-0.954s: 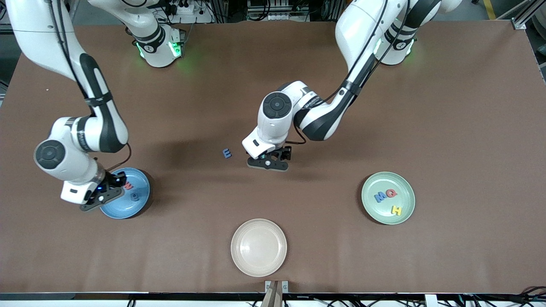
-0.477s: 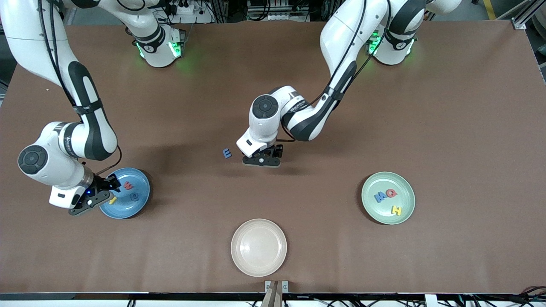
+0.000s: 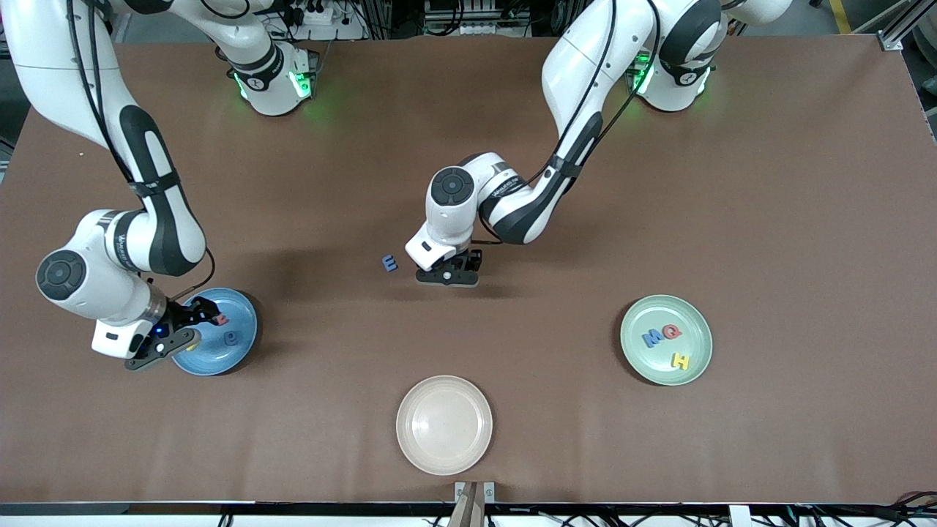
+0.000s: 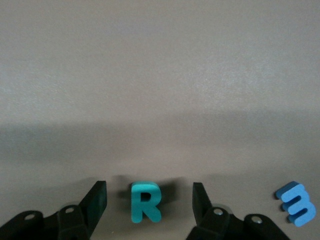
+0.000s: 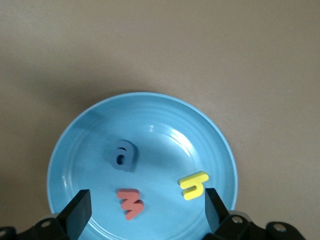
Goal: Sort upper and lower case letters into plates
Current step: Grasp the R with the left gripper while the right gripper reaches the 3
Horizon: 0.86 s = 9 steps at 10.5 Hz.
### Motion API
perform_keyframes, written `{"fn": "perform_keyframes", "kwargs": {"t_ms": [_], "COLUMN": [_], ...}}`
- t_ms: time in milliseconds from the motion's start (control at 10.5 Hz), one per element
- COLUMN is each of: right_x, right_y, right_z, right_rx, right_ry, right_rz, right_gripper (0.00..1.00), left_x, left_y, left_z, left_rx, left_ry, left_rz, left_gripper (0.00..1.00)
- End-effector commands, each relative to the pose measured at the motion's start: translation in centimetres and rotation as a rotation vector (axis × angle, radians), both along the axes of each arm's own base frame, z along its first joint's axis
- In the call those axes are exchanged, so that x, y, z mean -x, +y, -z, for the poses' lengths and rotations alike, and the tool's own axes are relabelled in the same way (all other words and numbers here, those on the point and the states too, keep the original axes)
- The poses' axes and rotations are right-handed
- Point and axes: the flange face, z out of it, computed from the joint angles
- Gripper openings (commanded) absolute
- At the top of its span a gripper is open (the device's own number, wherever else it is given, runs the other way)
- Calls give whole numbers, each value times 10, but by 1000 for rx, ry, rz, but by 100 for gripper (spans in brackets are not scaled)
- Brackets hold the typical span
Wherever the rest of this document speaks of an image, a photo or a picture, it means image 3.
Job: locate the blue foam lowercase a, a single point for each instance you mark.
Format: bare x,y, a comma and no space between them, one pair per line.
230,337

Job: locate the black and white equipment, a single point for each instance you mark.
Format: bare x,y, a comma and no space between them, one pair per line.
476,25

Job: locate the blue foam capital W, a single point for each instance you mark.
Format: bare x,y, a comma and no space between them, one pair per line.
651,338

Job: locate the red foam capital Q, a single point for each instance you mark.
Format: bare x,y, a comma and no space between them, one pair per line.
666,335

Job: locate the aluminium frame profile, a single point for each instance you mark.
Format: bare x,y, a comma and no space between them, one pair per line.
889,42

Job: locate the white power strip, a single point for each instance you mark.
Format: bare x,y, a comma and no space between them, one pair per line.
344,29

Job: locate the brown table mat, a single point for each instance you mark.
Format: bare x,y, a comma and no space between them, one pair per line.
805,219

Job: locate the blue plate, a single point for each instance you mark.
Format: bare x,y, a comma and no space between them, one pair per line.
227,360

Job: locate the metal table edge bracket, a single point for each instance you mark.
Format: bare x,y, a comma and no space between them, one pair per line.
489,492

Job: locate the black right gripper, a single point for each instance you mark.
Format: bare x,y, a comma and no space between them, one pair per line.
180,315

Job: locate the beige plate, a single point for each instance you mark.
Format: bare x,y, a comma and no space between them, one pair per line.
444,425

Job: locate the green plate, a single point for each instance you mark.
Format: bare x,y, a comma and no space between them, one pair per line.
644,366

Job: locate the yellow foam capital H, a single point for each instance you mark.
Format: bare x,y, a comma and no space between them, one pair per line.
681,361

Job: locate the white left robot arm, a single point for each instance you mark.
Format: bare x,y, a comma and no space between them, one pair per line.
578,66

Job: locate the light grey table post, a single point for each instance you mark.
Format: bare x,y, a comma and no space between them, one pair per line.
739,517

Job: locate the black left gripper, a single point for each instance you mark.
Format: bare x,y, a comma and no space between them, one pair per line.
471,259

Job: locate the blue foam capital E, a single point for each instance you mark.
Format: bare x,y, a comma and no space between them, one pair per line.
389,263

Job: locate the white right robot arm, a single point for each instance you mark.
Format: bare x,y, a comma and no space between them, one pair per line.
157,219

